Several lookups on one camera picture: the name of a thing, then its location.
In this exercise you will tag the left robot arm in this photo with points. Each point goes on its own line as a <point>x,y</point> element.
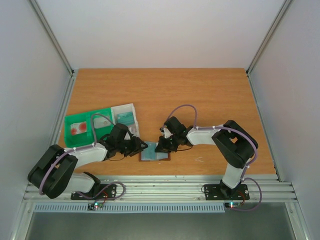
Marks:
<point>54,173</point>

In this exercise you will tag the red circle card in bin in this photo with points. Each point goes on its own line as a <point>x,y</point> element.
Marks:
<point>78,128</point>

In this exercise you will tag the right aluminium frame post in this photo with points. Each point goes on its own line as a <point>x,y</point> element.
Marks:
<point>269,34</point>

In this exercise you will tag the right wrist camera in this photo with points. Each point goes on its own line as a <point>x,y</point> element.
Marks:
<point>165,132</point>

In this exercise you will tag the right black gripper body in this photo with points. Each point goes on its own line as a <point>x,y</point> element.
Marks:
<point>165,144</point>

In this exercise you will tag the aluminium front rail frame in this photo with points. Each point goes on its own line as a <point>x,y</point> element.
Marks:
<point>188,188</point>

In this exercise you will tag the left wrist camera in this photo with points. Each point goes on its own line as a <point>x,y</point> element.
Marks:
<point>131,132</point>

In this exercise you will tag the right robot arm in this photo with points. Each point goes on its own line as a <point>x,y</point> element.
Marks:
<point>238,148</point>

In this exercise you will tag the white plastic bin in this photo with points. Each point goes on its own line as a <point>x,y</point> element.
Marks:
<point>125,108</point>

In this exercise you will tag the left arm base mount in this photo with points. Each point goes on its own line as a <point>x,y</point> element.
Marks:
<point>104,191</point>

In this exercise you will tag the grey slotted cable duct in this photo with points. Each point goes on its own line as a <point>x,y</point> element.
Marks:
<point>129,208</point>

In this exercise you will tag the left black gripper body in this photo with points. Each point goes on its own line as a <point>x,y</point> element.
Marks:
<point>127,149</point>

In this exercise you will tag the brown leather card holder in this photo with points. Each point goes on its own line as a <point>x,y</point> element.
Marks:
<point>160,156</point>

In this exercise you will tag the aluminium frame post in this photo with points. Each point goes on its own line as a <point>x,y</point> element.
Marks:
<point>269,34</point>
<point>47,28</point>

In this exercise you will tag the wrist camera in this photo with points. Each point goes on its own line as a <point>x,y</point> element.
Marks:
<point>165,132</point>
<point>131,132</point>

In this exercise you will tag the green two-compartment bin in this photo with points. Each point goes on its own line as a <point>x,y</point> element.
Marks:
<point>88,137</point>

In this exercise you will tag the teal card stack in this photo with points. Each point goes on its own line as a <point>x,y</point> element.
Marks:
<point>125,118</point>

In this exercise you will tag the left aluminium frame post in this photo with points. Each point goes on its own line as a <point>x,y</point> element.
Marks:
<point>47,28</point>

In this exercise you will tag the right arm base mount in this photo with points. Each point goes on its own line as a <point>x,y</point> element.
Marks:
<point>215,192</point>

